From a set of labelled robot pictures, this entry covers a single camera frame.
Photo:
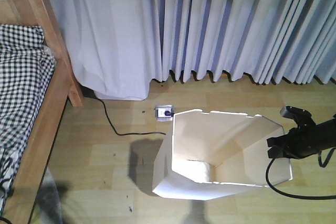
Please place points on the grey round rug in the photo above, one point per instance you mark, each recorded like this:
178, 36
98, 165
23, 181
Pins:
47, 207

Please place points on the wooden bed frame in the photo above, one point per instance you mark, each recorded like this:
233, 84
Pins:
63, 86

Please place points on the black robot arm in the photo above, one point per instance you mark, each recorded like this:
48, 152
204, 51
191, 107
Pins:
326, 131

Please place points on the white plastic trash bin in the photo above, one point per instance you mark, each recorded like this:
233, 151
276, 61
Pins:
207, 155

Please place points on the white curtain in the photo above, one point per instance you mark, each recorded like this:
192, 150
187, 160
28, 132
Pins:
117, 47

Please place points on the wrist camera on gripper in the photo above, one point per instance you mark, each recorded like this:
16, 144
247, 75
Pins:
295, 113

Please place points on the floor power outlet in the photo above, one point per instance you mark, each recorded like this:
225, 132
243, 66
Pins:
164, 113

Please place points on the black white checkered bedding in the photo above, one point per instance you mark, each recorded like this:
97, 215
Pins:
27, 66

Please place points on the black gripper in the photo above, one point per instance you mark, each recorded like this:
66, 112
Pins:
301, 144

